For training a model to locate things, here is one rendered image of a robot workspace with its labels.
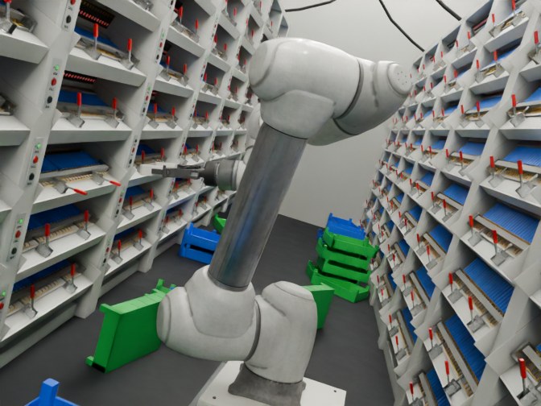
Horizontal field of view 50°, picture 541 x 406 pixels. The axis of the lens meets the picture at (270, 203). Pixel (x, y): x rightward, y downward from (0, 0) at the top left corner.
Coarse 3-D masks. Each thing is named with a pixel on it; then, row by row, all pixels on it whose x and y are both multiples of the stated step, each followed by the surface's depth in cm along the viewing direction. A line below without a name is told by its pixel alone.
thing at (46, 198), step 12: (84, 144) 206; (96, 156) 206; (108, 156) 205; (108, 168) 204; (120, 168) 205; (84, 180) 184; (120, 180) 206; (36, 192) 146; (48, 192) 159; (72, 192) 170; (96, 192) 189; (108, 192) 202; (36, 204) 149; (48, 204) 157; (60, 204) 166
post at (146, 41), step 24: (168, 0) 199; (120, 24) 200; (168, 24) 206; (144, 48) 200; (120, 96) 203; (144, 96) 204; (144, 120) 212; (96, 144) 206; (120, 144) 205; (96, 264) 211; (96, 288) 217
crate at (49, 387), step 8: (48, 384) 93; (56, 384) 94; (40, 392) 93; (48, 392) 93; (56, 392) 95; (32, 400) 92; (40, 400) 94; (48, 400) 93; (56, 400) 95; (64, 400) 94
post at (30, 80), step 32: (32, 0) 131; (64, 0) 132; (64, 32) 136; (0, 64) 133; (32, 64) 133; (64, 64) 141; (32, 96) 133; (32, 128) 135; (0, 160) 136; (32, 192) 144; (0, 224) 138; (0, 256) 139
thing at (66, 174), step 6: (78, 168) 182; (84, 168) 185; (90, 168) 189; (96, 168) 193; (102, 168) 198; (42, 174) 159; (48, 174) 162; (54, 174) 165; (60, 174) 168; (66, 174) 171; (72, 174) 176; (78, 174) 180; (84, 174) 185; (108, 174) 202; (42, 180) 158; (48, 180) 162; (72, 180) 174
